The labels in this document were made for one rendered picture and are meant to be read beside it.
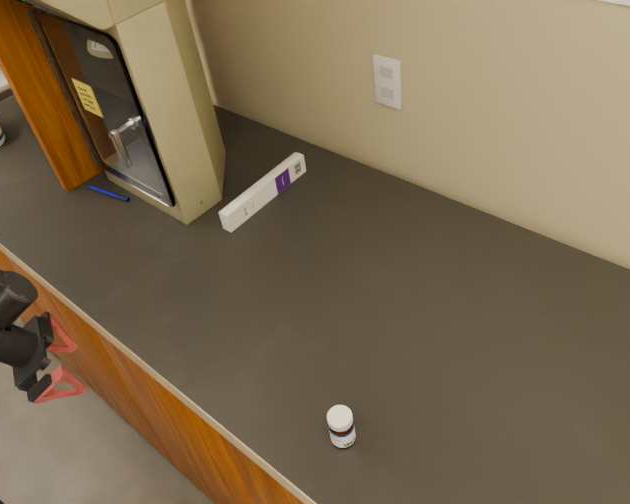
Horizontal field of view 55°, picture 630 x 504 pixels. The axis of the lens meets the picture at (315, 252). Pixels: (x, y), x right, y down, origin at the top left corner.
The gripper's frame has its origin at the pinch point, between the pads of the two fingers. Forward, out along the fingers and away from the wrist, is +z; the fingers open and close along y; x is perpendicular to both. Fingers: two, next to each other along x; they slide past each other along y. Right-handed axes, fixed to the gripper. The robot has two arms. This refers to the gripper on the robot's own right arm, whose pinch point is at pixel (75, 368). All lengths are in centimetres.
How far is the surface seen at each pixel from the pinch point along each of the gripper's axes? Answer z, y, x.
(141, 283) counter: 16.2, 25.2, -6.8
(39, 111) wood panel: -6, 69, -12
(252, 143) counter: 35, 60, -41
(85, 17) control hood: -23, 36, -40
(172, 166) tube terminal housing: 10.1, 38.2, -27.8
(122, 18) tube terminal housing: -18, 38, -44
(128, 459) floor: 84, 52, 65
